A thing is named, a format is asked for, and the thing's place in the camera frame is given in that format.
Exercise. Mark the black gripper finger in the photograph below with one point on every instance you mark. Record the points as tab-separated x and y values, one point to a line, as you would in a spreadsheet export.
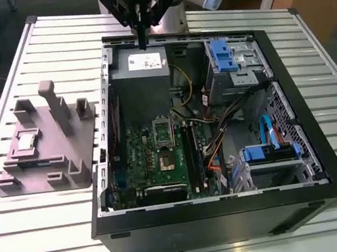
158	11
115	7

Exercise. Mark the silver square CPU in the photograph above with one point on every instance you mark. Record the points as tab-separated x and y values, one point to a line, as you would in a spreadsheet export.
26	142

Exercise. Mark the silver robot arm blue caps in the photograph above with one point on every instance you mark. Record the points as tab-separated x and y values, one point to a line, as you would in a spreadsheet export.
174	16

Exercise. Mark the CPU socket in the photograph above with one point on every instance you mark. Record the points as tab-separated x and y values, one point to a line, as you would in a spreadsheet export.
168	162

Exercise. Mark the grey power supply unit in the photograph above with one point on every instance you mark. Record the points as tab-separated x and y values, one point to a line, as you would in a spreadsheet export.
140	95

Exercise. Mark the grey metal drive cage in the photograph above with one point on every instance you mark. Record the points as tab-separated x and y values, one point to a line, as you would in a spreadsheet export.
242	81

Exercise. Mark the grey parts rack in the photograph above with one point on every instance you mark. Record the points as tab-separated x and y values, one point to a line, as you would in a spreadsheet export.
51	139

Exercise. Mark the black RAM slot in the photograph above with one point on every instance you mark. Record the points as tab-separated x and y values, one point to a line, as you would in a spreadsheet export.
196	156
188	157
200	156
191	157

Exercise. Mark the green motherboard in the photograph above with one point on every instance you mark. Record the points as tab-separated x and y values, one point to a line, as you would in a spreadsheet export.
178	182

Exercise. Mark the RAM stick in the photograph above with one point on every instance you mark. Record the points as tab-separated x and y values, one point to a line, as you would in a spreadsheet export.
36	164

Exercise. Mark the black graphics card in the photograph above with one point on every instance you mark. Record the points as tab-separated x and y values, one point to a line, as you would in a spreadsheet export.
164	195

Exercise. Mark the hard disk in blue carrier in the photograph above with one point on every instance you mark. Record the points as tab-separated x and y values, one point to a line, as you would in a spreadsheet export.
278	153

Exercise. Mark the black open PC case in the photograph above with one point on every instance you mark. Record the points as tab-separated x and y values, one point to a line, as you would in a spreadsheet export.
198	229

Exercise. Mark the silver disk bay frame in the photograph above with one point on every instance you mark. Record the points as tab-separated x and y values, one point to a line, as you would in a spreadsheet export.
282	164

